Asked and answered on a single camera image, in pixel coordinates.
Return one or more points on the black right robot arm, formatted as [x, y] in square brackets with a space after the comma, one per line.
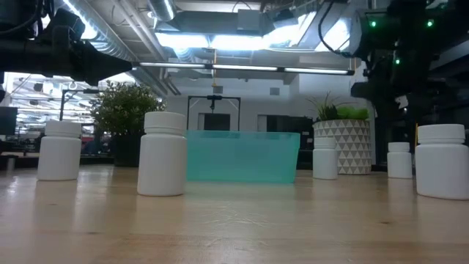
[432, 55]

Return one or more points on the bushy green potted plant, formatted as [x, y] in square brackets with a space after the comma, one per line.
[126, 110]

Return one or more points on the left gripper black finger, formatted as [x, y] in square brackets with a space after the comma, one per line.
[99, 58]
[96, 77]

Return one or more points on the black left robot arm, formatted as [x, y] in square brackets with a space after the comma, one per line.
[22, 55]

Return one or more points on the dark monitor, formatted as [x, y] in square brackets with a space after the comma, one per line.
[7, 121]

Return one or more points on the white plastic pill bottle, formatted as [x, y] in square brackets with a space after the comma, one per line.
[325, 161]
[162, 157]
[399, 163]
[442, 168]
[59, 154]

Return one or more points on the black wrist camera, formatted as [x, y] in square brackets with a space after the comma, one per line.
[69, 23]

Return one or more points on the teal translucent plastic basket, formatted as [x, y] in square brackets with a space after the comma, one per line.
[242, 157]

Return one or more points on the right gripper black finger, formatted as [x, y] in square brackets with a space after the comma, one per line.
[366, 90]

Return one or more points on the black gantry frame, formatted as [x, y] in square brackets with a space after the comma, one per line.
[91, 91]

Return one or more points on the silver ventilation duct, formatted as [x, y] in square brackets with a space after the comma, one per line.
[161, 9]
[110, 40]

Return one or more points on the grey wall vent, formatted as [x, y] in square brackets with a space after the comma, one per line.
[275, 91]
[218, 89]

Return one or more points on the long linear ceiling lamp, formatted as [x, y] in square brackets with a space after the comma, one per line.
[245, 67]

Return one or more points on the succulent in white patterned pot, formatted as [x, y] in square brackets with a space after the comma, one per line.
[342, 146]

